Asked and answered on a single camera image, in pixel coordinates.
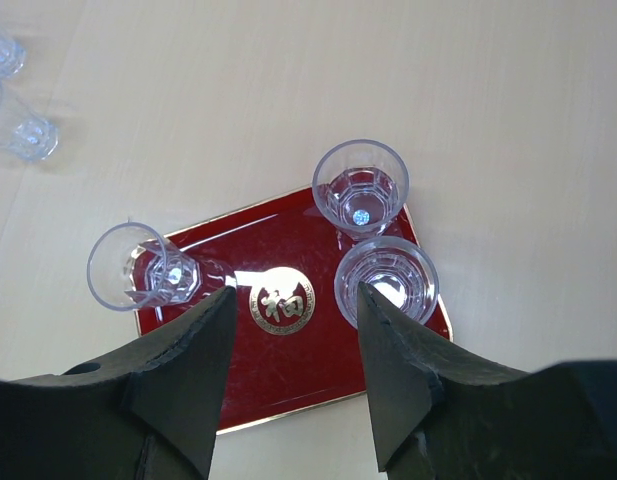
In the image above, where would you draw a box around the clear glass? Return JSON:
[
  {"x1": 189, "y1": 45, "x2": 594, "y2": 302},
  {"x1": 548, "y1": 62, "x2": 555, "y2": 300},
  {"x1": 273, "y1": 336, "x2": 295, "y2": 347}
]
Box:
[
  {"x1": 87, "y1": 222, "x2": 202, "y2": 311},
  {"x1": 0, "y1": 80, "x2": 59, "y2": 162},
  {"x1": 334, "y1": 236, "x2": 439, "y2": 328},
  {"x1": 312, "y1": 139, "x2": 410, "y2": 241},
  {"x1": 0, "y1": 25, "x2": 27, "y2": 78}
]

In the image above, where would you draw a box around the red rectangular tray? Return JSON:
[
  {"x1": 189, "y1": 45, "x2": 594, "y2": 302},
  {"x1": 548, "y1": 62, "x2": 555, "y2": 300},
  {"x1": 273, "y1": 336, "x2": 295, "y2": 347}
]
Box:
[{"x1": 132, "y1": 184, "x2": 454, "y2": 435}]

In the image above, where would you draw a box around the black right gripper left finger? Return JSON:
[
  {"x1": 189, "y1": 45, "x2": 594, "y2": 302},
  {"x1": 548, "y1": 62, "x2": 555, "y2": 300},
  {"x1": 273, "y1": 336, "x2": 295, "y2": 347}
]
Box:
[{"x1": 0, "y1": 287, "x2": 237, "y2": 479}]

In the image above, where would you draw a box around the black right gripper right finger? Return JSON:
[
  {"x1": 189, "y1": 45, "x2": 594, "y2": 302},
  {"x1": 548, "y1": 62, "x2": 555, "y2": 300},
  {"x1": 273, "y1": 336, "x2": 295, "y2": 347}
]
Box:
[{"x1": 357, "y1": 283, "x2": 617, "y2": 479}]

